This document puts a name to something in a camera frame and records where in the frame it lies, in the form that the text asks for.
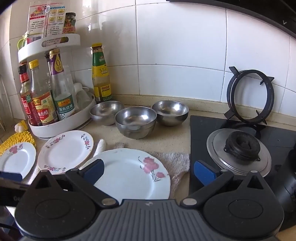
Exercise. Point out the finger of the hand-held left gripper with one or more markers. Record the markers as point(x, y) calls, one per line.
point(10, 175)

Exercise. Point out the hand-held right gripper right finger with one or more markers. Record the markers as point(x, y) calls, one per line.
point(203, 172)

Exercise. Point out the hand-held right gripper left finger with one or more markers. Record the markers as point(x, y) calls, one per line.
point(94, 170)

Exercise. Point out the small white floral plate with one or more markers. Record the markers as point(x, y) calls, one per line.
point(15, 160)

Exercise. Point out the large white floral plate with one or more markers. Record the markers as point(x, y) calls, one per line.
point(129, 171)

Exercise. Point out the floral plate with patterned rim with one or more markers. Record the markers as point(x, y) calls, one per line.
point(64, 151)

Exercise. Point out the stainless steel bowl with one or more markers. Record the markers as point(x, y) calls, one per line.
point(170, 111)
point(105, 112)
point(135, 121)

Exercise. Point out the silver burner plate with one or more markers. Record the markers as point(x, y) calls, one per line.
point(217, 148)

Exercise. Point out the beige towel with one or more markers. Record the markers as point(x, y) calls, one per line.
point(175, 162)

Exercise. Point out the black glass cooktop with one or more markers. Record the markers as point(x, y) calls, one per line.
point(201, 139)

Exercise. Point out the yellow chenille mat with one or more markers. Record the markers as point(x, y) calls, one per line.
point(18, 139)

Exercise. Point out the black burner cap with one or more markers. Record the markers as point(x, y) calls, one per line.
point(242, 146)

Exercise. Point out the white yellow small object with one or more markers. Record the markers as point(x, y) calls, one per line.
point(21, 126)

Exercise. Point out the white two-tier condiment rack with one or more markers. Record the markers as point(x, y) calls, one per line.
point(67, 125)

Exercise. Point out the red cap soy sauce bottle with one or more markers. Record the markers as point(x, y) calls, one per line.
point(25, 102)

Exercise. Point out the purple label sauce bottle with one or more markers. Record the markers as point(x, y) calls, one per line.
point(63, 102)

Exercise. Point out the yellow cap vinegar bottle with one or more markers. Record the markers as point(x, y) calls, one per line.
point(44, 104)

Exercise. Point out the black cylindrical object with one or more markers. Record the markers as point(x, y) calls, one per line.
point(286, 185)

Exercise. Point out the green yellow label sauce bottle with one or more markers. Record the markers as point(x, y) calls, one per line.
point(101, 74)

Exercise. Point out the green plastic cup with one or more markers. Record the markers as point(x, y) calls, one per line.
point(21, 42)

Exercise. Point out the glass jar with dark lid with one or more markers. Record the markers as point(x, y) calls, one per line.
point(69, 24)

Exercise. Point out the yellow white seasoning packet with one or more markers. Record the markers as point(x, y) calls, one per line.
point(55, 20)

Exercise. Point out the red white seasoning packet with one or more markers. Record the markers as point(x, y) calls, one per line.
point(37, 20)

